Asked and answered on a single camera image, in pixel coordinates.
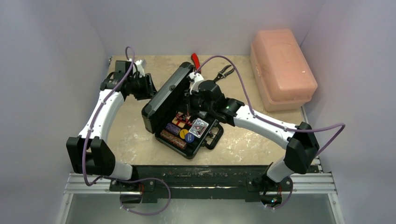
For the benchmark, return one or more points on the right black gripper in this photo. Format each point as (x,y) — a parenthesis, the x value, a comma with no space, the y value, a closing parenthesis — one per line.
(191,103)

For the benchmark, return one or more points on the clear all in triangle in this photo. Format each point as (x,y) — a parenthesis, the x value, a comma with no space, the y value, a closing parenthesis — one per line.
(199,126)

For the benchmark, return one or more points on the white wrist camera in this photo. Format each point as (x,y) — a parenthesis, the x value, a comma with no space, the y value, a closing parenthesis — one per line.
(138,68)
(195,80)

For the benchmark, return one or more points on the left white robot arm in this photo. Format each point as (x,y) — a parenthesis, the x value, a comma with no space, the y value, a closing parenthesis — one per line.
(88,151)

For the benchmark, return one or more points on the blue small blind button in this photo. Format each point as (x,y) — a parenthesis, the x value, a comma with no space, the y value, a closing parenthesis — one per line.
(189,137)

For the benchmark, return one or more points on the black poker case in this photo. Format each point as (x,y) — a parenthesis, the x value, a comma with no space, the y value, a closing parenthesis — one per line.
(169,100)

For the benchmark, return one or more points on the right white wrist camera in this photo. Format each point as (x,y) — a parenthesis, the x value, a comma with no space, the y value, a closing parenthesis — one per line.
(195,80)

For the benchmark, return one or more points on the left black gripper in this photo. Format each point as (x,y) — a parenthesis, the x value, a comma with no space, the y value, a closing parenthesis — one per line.
(149,91)

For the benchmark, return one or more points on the brown poker chip roll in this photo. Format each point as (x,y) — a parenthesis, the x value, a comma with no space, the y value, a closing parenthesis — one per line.
(166,135)

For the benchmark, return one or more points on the purple poker chip roll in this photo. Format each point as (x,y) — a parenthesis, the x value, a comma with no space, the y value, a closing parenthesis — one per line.
(173,129)

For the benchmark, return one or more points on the black table rail frame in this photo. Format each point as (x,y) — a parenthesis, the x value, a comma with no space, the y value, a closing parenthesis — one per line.
(205,182)

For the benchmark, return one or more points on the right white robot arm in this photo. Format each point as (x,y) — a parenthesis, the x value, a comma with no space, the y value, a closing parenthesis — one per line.
(298,141)

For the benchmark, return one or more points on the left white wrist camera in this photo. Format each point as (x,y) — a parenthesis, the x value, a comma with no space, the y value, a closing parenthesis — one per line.
(138,68)

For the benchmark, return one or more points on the red black chip roll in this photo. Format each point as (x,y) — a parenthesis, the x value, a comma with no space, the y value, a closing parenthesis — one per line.
(177,142)

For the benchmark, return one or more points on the yellow big blind button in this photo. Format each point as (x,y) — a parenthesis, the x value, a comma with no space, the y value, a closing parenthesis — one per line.
(183,133)

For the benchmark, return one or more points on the pink plastic storage box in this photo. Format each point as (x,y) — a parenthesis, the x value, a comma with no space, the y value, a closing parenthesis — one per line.
(283,76)

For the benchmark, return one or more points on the blue card deck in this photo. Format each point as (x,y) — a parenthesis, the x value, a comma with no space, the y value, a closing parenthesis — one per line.
(202,133)

